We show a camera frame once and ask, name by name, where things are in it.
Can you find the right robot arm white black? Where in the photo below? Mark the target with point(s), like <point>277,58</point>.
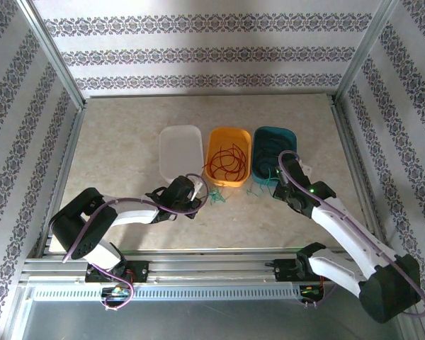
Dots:
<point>343,230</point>

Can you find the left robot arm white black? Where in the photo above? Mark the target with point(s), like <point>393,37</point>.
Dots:
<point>134,212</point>

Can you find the white plastic bin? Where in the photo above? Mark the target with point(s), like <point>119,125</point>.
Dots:
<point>180,152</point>

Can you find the teal plastic bin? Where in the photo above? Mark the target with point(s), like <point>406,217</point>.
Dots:
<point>272,138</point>

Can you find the orange plastic bin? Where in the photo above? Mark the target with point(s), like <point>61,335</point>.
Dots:
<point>228,138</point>

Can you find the small circuit board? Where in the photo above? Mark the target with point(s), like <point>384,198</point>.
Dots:
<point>117,291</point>
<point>310,291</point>

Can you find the grey metal sheet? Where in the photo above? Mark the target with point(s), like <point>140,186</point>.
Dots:
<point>198,322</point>

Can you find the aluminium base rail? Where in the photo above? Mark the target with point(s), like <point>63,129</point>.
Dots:
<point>205,263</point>

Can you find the aluminium side rail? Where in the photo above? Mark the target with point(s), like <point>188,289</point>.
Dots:
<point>71,148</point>
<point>343,124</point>

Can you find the aluminium frame post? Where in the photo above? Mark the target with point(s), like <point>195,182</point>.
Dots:
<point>53,56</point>
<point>365,49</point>

